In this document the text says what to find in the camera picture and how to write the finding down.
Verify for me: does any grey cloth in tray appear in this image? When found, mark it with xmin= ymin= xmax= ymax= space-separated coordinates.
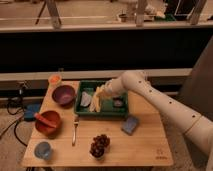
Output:
xmin=80 ymin=91 xmax=92 ymax=107

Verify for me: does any blue box on floor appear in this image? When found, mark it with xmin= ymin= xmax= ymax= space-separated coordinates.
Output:
xmin=24 ymin=103 xmax=41 ymax=121

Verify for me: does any small orange cup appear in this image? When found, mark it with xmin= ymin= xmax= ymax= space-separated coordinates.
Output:
xmin=48 ymin=74 xmax=61 ymax=85

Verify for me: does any red spatula in bowl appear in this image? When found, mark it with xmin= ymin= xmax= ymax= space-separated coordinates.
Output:
xmin=34 ymin=113 xmax=57 ymax=128

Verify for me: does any blue sponge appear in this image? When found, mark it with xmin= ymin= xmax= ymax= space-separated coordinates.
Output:
xmin=121 ymin=116 xmax=139 ymax=135

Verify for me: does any purple bowl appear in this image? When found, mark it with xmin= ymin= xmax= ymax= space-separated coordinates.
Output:
xmin=52 ymin=85 xmax=75 ymax=106

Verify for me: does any green plastic tray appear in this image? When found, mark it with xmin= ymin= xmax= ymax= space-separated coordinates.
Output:
xmin=74 ymin=80 xmax=129 ymax=117

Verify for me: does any black cable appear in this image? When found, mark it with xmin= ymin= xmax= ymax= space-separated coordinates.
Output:
xmin=0 ymin=96 xmax=28 ymax=148

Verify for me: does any red bowl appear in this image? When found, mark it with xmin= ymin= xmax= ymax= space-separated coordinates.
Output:
xmin=34 ymin=110 xmax=61 ymax=135

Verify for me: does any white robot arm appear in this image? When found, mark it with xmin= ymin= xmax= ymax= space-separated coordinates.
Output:
xmin=98 ymin=70 xmax=213 ymax=171

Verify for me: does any blue cup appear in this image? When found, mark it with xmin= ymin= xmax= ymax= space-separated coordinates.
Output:
xmin=34 ymin=141 xmax=52 ymax=160

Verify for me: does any small round dark object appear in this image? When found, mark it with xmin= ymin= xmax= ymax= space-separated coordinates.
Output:
xmin=113 ymin=99 xmax=123 ymax=107

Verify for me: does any dark grapes bunch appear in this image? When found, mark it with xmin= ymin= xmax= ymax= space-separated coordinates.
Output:
xmin=90 ymin=134 xmax=110 ymax=159

